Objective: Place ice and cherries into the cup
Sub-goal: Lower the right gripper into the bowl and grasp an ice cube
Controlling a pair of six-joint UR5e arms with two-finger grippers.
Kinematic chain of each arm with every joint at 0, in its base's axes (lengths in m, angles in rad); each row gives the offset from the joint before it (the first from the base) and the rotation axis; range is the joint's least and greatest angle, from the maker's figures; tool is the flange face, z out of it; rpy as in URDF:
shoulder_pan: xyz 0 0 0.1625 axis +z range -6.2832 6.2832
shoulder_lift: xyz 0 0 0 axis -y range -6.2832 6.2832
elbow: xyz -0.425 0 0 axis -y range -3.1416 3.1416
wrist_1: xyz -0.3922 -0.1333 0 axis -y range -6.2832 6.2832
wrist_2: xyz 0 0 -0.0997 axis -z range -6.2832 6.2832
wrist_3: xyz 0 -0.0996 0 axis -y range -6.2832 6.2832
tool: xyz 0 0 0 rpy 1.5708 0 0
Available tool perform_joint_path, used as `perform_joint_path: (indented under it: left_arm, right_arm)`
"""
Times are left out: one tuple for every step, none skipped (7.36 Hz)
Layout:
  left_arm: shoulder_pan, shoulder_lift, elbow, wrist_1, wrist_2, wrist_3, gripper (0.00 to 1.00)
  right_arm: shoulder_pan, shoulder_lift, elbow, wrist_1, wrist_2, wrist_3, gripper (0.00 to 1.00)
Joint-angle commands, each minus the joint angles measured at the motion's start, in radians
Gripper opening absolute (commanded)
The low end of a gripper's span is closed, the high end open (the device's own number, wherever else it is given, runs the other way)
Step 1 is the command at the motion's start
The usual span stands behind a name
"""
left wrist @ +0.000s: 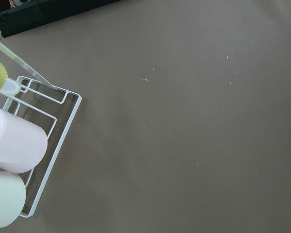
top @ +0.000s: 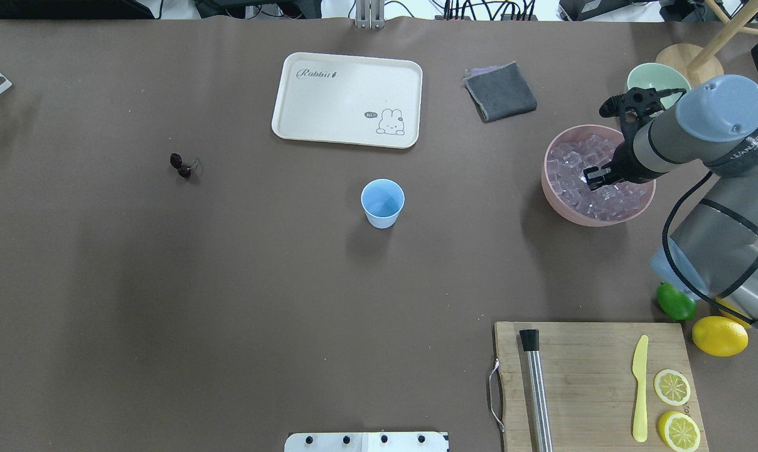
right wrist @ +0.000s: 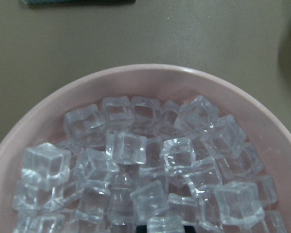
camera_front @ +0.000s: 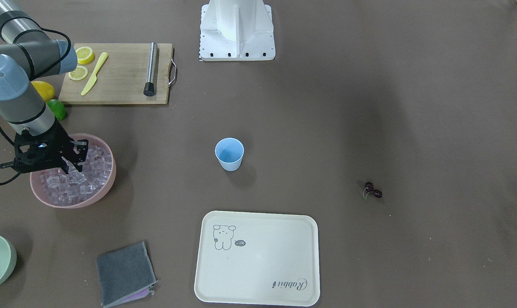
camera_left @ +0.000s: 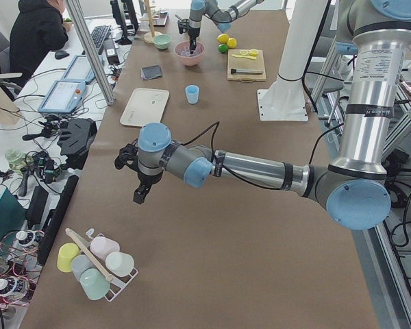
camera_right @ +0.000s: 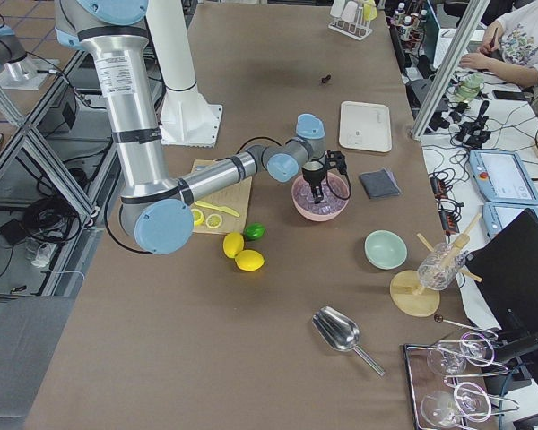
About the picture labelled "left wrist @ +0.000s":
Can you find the pink plastic cup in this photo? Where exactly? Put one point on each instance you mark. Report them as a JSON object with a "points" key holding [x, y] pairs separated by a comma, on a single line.
{"points": [[22, 143]]}

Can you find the pale green plastic cup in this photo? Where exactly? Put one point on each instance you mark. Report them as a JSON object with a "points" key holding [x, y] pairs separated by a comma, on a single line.
{"points": [[12, 197]]}

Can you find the dark green box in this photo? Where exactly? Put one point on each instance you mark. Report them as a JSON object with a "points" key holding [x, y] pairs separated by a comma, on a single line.
{"points": [[41, 12]]}

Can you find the white wire cup rack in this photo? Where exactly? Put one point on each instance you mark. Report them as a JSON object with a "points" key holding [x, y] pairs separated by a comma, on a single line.
{"points": [[49, 111]]}

